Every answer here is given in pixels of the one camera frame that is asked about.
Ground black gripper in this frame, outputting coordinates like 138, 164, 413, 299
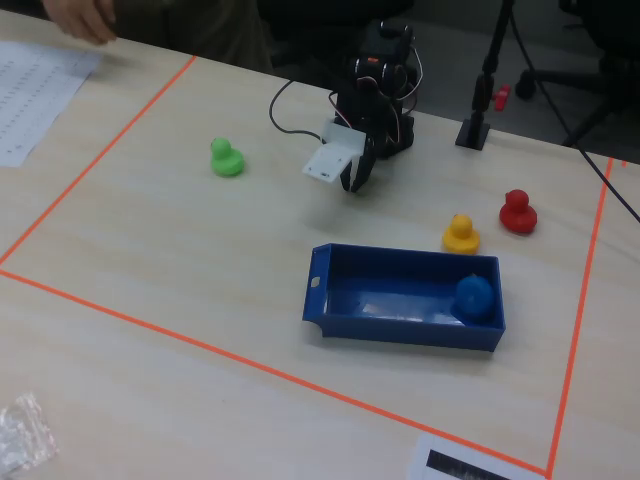
333, 77, 399, 193

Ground blue rubber duck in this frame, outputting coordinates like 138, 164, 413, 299
453, 273, 496, 325

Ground yellow rubber duck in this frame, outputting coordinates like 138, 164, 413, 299
441, 213, 481, 256

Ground green rubber duck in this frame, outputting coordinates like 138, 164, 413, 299
209, 138, 247, 179

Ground red rubber duck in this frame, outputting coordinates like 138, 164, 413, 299
498, 188, 539, 235

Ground blue plastic box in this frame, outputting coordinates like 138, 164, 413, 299
301, 243, 506, 354

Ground bare person hand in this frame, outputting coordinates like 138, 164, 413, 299
42, 0, 119, 46

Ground red clamp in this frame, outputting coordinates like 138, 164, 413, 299
492, 83, 512, 114

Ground long orange tape strip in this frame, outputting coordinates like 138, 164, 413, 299
0, 268, 551, 476

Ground black office chair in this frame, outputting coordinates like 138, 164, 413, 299
514, 0, 640, 146

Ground paper sheet with black bar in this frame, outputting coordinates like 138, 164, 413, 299
407, 433, 546, 480

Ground printed table paper sheet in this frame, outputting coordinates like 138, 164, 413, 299
0, 39, 104, 169

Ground clear plastic bag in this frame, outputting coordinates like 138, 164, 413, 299
0, 392, 60, 476

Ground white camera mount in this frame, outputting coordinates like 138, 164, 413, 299
301, 119, 366, 185

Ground black camera cable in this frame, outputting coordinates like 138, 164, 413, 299
268, 78, 331, 141

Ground black camera stand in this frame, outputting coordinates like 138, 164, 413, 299
454, 0, 516, 150

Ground long black cable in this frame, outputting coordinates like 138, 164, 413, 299
509, 9, 640, 224

